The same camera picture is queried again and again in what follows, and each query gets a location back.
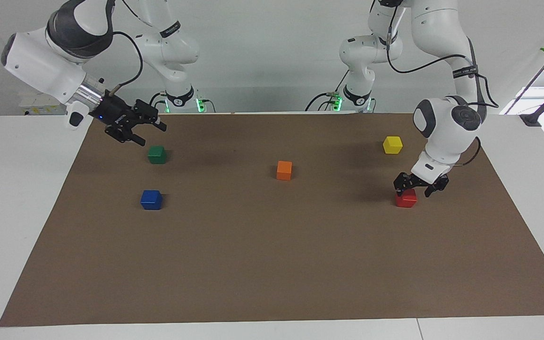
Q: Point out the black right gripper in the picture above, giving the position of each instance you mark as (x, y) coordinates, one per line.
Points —
(121, 118)

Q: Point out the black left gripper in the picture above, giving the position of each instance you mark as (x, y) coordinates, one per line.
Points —
(418, 181)

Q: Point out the red block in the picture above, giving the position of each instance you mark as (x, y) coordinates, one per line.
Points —
(406, 200)

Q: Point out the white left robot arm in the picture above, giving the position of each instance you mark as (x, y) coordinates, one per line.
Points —
(442, 28)

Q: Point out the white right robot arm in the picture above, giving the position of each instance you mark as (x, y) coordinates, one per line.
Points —
(40, 61)

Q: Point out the green block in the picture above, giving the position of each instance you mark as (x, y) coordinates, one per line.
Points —
(157, 155)

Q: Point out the yellow block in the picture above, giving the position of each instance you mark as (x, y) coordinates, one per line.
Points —
(392, 145)

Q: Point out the blue block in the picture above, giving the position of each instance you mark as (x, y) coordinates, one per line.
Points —
(151, 200)

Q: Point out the orange block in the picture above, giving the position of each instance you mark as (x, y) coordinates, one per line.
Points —
(284, 170)

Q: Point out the white box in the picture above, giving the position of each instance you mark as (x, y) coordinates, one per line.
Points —
(36, 105)

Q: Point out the brown table mat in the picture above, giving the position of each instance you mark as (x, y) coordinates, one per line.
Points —
(272, 255)

